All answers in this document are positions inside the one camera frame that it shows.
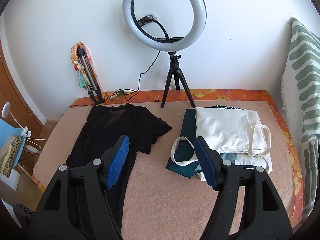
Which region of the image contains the blue chair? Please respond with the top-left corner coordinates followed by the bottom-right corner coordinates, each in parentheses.
top-left (1, 119), bottom-right (25, 178)

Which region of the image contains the white ring light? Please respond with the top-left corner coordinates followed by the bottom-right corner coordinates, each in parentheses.
top-left (122, 0), bottom-right (207, 52)

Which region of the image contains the cream tote bag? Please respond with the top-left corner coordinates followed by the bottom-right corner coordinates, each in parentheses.
top-left (195, 107), bottom-right (271, 157)

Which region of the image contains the white power cable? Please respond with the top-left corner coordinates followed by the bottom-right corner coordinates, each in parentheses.
top-left (23, 135), bottom-right (49, 156)

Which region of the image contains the folded silver tripod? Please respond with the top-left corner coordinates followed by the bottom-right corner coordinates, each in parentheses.
top-left (76, 45), bottom-right (105, 105)

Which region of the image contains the teal garment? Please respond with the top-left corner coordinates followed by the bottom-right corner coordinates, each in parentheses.
top-left (165, 109), bottom-right (206, 181)

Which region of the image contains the green striped white pillow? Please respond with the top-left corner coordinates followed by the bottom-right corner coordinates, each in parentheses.
top-left (281, 18), bottom-right (319, 219)

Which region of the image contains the leopard print pouch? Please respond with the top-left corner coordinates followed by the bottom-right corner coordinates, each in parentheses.
top-left (0, 135), bottom-right (22, 178)

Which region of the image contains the black mini tripod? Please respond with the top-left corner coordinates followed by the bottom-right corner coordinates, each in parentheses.
top-left (161, 51), bottom-right (196, 108)

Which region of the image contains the colourful scarf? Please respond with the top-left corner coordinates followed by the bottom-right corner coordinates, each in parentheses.
top-left (71, 42), bottom-right (100, 90)

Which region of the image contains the white clip lamp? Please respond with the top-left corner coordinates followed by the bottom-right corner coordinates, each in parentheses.
top-left (1, 101), bottom-right (33, 138)

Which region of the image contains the ring light black cable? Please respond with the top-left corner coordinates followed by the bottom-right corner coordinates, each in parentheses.
top-left (68, 16), bottom-right (176, 108)

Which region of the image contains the black t-shirt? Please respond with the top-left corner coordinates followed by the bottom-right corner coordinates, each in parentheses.
top-left (66, 103), bottom-right (171, 229)

